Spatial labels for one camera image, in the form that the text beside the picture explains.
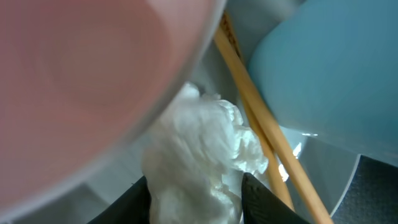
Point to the white napkin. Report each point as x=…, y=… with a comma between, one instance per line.
x=199, y=152

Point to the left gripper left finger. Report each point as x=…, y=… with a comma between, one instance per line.
x=133, y=207

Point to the grey plate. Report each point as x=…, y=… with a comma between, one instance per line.
x=329, y=168

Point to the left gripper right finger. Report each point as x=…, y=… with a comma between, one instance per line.
x=261, y=206

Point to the pink cup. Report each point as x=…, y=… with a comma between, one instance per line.
x=82, y=78

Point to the blue cup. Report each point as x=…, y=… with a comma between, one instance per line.
x=331, y=71

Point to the round black tray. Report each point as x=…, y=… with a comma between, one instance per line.
x=372, y=195

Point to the wooden chopstick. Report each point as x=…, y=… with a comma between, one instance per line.
x=271, y=129
x=276, y=183

